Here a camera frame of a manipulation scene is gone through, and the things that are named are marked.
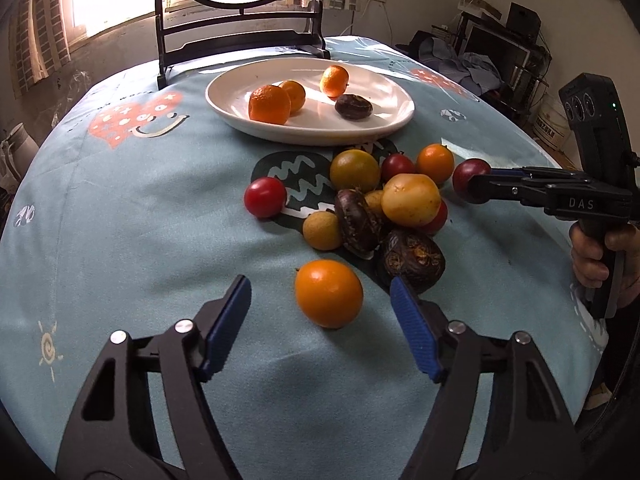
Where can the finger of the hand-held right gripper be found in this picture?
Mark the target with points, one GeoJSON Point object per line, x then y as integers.
{"type": "Point", "coordinates": [550, 176]}
{"type": "Point", "coordinates": [500, 189]}

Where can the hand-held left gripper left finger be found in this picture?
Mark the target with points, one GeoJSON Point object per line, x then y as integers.
{"type": "Point", "coordinates": [227, 320]}

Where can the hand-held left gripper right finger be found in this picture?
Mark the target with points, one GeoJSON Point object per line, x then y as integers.
{"type": "Point", "coordinates": [412, 322]}

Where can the red cherry tomato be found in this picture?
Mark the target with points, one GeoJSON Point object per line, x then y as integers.
{"type": "Point", "coordinates": [397, 165]}
{"type": "Point", "coordinates": [441, 220]}
{"type": "Point", "coordinates": [265, 196]}
{"type": "Point", "coordinates": [464, 172]}

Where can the smooth round orange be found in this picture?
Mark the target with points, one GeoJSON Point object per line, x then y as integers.
{"type": "Point", "coordinates": [328, 292]}

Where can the white oval plate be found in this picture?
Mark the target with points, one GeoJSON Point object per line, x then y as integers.
{"type": "Point", "coordinates": [310, 120]}

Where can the person's right hand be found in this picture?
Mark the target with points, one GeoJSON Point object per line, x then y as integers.
{"type": "Point", "coordinates": [587, 260]}

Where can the white plastic bucket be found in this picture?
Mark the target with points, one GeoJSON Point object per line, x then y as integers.
{"type": "Point", "coordinates": [550, 122]}

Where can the dark brown water chestnut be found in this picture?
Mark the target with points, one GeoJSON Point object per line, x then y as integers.
{"type": "Point", "coordinates": [357, 222]}
{"type": "Point", "coordinates": [353, 106]}
{"type": "Point", "coordinates": [415, 259]}

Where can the small orange kumquat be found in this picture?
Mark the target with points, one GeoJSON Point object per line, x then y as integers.
{"type": "Point", "coordinates": [296, 94]}
{"type": "Point", "coordinates": [435, 162]}
{"type": "Point", "coordinates": [334, 81]}

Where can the large yellow fruit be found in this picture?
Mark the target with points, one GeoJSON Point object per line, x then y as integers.
{"type": "Point", "coordinates": [410, 199]}

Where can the black metal rack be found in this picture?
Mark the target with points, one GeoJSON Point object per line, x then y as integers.
{"type": "Point", "coordinates": [495, 55]}

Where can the blue clothes pile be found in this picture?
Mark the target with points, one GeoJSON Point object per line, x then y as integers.
{"type": "Point", "coordinates": [465, 67]}

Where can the light blue printed tablecloth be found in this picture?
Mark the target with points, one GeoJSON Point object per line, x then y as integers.
{"type": "Point", "coordinates": [150, 220]}

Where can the black speaker box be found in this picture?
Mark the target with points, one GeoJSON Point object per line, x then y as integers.
{"type": "Point", "coordinates": [524, 19]}

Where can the yellow-green citrus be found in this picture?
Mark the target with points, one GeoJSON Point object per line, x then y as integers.
{"type": "Point", "coordinates": [355, 170]}

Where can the bumpy orange mandarin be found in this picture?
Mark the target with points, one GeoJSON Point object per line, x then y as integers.
{"type": "Point", "coordinates": [269, 105]}

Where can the white plastic bag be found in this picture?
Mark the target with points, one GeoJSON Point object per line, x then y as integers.
{"type": "Point", "coordinates": [15, 152]}

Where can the round painted screen on stand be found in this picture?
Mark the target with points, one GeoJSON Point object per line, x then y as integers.
{"type": "Point", "coordinates": [235, 35]}

